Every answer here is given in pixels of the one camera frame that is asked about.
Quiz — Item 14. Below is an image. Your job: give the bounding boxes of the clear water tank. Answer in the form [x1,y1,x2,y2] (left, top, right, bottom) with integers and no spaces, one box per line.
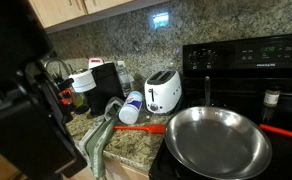
[116,62,134,98]

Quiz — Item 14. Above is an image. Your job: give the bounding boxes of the black electric stove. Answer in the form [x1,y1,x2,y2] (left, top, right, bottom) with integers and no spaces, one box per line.
[148,32,292,180]

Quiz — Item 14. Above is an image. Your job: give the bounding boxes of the red silicone spatula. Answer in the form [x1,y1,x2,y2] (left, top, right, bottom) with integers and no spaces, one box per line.
[113,123,167,135]

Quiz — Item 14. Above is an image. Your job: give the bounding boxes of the small spice jar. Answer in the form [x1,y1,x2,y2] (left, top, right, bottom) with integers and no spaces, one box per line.
[263,86,282,108]

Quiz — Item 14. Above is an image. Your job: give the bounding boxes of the green soap bottle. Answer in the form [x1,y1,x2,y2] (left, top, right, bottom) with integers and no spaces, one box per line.
[72,92,86,108]

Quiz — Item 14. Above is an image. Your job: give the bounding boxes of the stainless steel frying pan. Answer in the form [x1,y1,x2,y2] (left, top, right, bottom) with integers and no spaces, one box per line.
[164,76,273,180]

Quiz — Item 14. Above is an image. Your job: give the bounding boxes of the white two-slot toaster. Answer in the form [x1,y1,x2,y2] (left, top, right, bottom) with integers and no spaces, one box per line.
[143,69,183,115]

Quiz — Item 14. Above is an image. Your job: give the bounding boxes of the wooden wall cabinet door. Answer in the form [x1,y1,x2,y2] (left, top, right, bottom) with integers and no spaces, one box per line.
[83,0,134,15]
[28,0,88,29]

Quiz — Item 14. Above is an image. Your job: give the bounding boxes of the red utensil handle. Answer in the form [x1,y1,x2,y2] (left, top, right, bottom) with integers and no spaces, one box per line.
[258,123,292,141]

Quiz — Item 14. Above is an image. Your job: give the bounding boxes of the black and white coffee machine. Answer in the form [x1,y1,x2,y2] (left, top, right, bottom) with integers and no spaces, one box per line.
[68,61,126,118]

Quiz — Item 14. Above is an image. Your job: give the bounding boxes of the Lysol wipes canister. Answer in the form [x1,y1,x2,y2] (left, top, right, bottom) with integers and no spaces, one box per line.
[118,90,144,126]

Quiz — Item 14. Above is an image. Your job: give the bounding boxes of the pink object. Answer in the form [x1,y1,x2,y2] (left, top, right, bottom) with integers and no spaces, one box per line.
[88,57,106,70]

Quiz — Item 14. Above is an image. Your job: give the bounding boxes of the chrome kitchen faucet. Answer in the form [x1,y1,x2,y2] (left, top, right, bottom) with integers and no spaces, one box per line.
[43,57,73,80]

